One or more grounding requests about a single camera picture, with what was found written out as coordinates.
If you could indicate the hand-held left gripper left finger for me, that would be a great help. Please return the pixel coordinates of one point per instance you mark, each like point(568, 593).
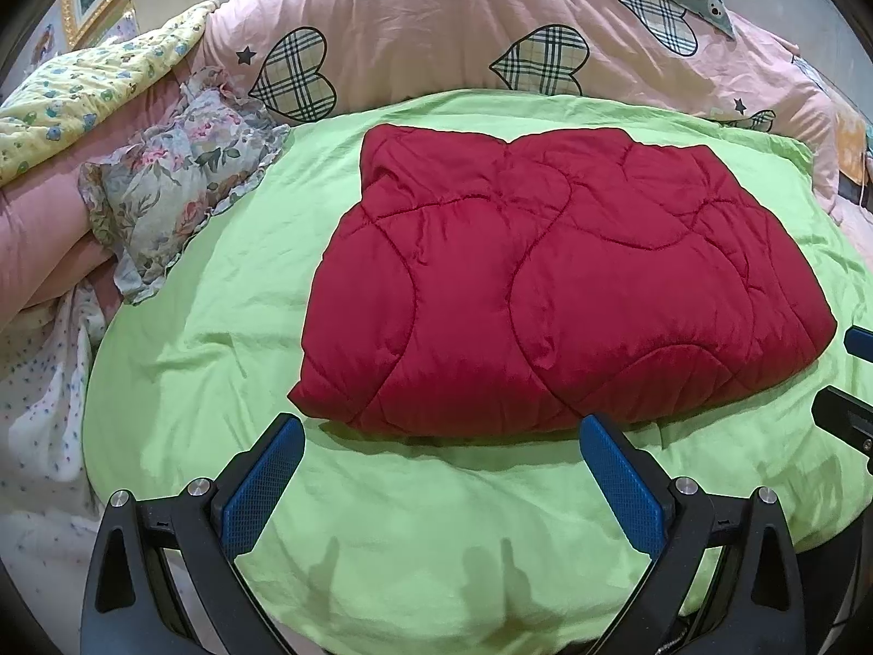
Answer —
point(262, 484)

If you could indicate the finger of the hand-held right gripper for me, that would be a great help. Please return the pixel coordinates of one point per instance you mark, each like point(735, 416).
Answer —
point(846, 419)
point(861, 342)

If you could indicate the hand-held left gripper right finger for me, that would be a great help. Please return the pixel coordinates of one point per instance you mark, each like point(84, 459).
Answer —
point(624, 484)

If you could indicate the red quilted blanket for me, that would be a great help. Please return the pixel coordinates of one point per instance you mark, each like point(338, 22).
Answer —
point(545, 273)

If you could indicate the light green blanket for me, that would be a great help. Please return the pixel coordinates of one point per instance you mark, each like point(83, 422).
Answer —
point(204, 327)

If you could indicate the white dotted sheet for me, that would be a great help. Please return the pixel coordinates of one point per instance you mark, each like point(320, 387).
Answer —
point(41, 423)

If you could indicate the floral ruffled pillow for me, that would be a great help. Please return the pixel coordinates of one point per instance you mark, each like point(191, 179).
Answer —
point(177, 164)

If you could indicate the yellow floral quilt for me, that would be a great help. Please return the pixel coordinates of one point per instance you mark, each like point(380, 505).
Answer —
point(82, 82)

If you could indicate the pink quilt with plaid hearts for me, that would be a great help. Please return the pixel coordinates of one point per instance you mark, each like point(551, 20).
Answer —
point(409, 27)

